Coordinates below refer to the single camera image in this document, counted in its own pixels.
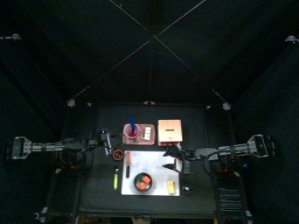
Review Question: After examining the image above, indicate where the small red-brown bowl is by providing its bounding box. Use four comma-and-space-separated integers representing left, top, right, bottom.
112, 149, 125, 161

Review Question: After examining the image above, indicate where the steel pot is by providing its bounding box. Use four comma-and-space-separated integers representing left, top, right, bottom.
133, 171, 154, 193

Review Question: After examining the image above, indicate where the white cutting board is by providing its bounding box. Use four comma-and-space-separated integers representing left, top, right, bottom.
120, 150, 182, 197

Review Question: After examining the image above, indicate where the blue toy utensil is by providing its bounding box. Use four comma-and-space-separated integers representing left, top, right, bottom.
126, 116, 137, 135

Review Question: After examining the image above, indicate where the small black round object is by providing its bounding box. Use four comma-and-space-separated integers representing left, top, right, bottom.
181, 184, 193, 196

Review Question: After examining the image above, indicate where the yellow and white toy block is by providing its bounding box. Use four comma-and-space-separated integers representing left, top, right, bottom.
166, 179, 176, 195

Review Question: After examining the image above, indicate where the wooden tray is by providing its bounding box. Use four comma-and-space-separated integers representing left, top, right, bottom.
121, 123, 156, 146

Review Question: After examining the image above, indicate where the wooden box with red side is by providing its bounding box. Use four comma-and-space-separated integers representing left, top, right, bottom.
156, 119, 182, 147

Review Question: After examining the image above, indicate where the thin diagonal frame cord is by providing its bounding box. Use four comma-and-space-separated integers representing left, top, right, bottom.
70, 0, 206, 99
106, 0, 229, 104

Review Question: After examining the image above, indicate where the toy knife with tan handle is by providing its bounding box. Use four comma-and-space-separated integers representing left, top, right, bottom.
124, 150, 132, 179

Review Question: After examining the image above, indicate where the white toy pieces strip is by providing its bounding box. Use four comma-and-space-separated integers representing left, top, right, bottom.
144, 126, 153, 141

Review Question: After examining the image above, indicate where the pink cup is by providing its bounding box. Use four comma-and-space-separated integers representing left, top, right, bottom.
122, 123, 141, 139

